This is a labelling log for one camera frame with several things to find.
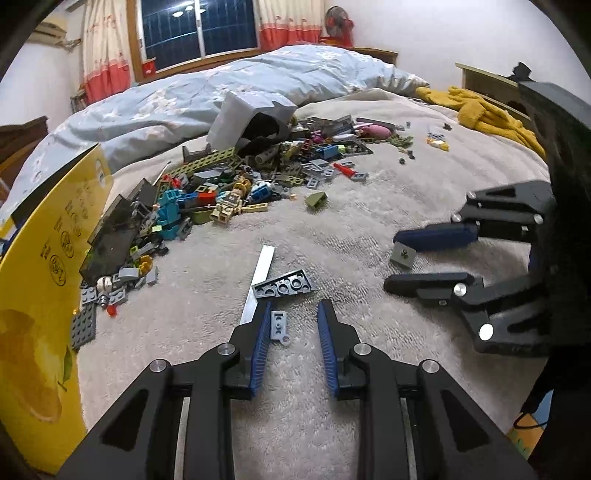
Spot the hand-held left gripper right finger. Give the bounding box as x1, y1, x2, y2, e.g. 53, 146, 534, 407
317, 299, 539, 480

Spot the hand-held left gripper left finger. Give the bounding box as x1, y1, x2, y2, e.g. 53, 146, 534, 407
55, 300, 273, 480

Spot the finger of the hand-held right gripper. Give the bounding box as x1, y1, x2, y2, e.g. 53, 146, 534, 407
384, 272, 553, 357
392, 181, 558, 253

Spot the small light grey ring plate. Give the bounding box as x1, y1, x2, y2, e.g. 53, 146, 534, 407
271, 310, 293, 346

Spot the small grey square tile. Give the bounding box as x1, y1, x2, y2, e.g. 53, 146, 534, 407
390, 244, 417, 269

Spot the pile of toy bricks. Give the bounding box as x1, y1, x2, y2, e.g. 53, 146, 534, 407
71, 115, 416, 349

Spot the yellow cardboard box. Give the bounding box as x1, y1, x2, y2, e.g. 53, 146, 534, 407
0, 143, 114, 476

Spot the dark grey wedge plate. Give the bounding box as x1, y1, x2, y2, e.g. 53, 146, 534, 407
252, 269, 317, 300

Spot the long silver strip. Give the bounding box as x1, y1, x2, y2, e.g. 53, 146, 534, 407
240, 246, 276, 326

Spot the red toy wrench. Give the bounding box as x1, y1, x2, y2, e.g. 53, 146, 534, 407
333, 161, 369, 181

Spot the yellow garment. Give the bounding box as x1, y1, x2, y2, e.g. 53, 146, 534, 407
414, 85, 548, 160

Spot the pink toy piece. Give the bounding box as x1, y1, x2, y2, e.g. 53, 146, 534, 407
355, 121, 393, 139

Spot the light wooden nightstand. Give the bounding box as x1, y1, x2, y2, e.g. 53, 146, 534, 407
455, 62, 534, 121

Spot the red standing fan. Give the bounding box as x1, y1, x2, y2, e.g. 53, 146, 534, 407
325, 6, 355, 48

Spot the grey plastic box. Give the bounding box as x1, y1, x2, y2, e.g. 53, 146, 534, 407
207, 91, 297, 155

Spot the cream and red curtain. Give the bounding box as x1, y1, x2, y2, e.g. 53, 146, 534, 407
256, 0, 324, 49
82, 0, 134, 104

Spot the light blue floral duvet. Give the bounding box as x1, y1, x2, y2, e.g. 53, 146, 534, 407
0, 45, 430, 222

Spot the window with wooden frame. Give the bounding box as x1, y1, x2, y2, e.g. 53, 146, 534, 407
129, 0, 260, 84

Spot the wall air conditioner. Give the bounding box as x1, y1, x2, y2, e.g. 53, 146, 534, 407
32, 14, 71, 48

